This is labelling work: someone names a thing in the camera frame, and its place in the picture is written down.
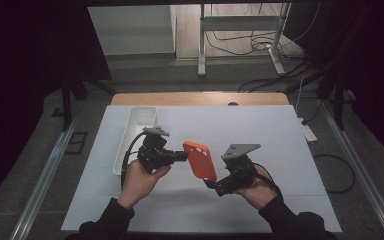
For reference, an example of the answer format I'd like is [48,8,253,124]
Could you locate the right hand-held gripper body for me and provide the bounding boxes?
[214,143,262,197]

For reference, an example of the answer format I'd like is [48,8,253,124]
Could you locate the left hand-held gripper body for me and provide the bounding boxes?
[136,126,178,175]

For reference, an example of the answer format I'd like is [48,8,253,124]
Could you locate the orange phone case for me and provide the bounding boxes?
[182,140,219,183]

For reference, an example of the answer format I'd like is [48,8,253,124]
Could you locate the white plastic storage bin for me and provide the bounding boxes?
[112,106,159,177]

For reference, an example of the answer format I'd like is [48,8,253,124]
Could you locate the person's right hand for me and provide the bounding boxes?
[234,164,278,211]

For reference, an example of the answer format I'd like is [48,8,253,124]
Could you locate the person's left hand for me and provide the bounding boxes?
[117,159,173,211]

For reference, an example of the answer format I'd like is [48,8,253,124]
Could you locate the white foam board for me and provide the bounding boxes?
[60,104,344,234]

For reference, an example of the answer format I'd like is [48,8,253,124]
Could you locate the white power strip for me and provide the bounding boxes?
[297,117,318,143]

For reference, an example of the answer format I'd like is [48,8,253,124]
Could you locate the black stand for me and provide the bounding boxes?
[315,64,349,132]
[59,74,116,132]

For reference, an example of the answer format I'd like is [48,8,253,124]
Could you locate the white cabinet panel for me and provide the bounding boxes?
[87,4,177,57]

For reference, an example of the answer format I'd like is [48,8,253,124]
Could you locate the dark curtain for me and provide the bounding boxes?
[284,0,384,171]

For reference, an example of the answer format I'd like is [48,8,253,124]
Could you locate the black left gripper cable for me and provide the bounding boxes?
[120,131,148,188]

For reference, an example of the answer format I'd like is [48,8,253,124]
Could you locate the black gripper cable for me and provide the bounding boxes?
[252,162,285,202]
[120,131,148,188]

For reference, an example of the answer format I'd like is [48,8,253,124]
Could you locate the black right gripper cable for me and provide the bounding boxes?
[252,162,285,202]

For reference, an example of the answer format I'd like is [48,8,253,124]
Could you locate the long black floor cables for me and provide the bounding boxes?
[237,59,318,94]

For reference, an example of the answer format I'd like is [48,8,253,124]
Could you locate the white metal desk frame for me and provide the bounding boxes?
[197,2,292,78]

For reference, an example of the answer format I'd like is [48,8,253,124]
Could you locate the aluminium rail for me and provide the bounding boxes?
[319,99,384,240]
[9,111,81,240]

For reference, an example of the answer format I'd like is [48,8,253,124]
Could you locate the black looped cable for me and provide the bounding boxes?
[312,153,357,194]

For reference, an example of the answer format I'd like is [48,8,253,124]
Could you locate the tangled black floor cables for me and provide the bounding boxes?
[204,3,303,58]

